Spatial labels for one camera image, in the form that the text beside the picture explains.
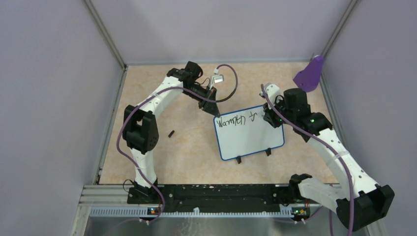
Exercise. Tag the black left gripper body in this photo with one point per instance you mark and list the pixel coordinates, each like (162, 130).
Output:
(209, 94)

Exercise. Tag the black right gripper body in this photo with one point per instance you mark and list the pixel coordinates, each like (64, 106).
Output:
(275, 118)

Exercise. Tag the blue framed whiteboard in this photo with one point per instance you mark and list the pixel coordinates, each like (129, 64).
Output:
(245, 132)

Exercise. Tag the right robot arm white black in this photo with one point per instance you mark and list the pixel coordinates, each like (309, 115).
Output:
(360, 200)

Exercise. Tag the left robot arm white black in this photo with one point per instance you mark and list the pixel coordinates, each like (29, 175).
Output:
(140, 129)

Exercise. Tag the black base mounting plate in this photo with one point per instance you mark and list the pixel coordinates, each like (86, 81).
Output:
(216, 198)

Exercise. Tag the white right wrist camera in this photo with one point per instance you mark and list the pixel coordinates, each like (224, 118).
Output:
(272, 92)

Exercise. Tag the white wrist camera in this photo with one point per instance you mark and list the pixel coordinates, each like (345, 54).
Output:
(215, 78)
(272, 92)

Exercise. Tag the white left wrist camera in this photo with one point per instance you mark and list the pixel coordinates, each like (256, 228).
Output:
(215, 78)

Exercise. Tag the white slotted cable duct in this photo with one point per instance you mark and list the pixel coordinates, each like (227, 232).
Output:
(145, 212)

